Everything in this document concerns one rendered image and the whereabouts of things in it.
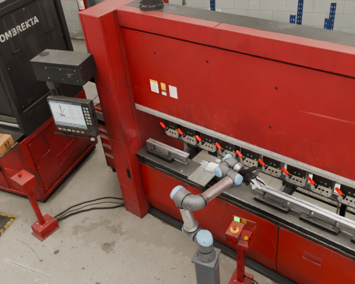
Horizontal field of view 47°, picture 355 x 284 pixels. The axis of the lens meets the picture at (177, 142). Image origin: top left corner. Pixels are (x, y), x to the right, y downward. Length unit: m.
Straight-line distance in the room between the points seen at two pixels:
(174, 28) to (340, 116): 1.32
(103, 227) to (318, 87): 2.89
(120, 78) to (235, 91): 1.12
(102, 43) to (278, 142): 1.61
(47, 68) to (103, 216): 1.89
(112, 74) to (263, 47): 1.41
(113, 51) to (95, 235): 2.06
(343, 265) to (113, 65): 2.42
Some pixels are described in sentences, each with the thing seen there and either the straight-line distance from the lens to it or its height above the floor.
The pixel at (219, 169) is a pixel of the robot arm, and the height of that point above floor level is 1.39.
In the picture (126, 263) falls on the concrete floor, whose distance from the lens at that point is 4.29.
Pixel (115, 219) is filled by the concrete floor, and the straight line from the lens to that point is 4.71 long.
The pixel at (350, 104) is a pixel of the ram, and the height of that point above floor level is 1.97.
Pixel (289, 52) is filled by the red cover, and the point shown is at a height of 2.23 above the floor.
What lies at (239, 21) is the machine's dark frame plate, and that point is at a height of 2.30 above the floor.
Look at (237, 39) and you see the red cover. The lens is 2.82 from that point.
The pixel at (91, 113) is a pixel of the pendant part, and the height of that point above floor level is 1.49.
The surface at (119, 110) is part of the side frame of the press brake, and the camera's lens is 3.75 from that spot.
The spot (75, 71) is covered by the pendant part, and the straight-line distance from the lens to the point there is 3.54.
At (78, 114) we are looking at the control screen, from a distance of 3.76.
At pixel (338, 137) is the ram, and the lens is 2.83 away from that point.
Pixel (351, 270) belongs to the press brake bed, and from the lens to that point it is 3.44.
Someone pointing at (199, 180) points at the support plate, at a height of 1.00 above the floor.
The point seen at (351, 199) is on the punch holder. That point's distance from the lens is 3.10.
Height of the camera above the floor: 3.35
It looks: 36 degrees down
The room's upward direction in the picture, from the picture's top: 7 degrees counter-clockwise
